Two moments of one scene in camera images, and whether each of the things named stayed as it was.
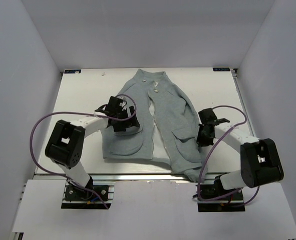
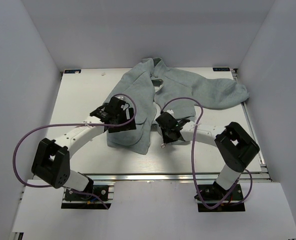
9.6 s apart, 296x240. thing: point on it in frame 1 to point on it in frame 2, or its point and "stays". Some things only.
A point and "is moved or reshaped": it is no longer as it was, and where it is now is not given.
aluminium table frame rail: (130, 177) stays
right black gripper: (201, 141) to (166, 139)
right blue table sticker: (221, 69) stays
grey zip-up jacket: (179, 123) is moved or reshaped
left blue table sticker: (72, 71) stays
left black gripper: (131, 122) stays
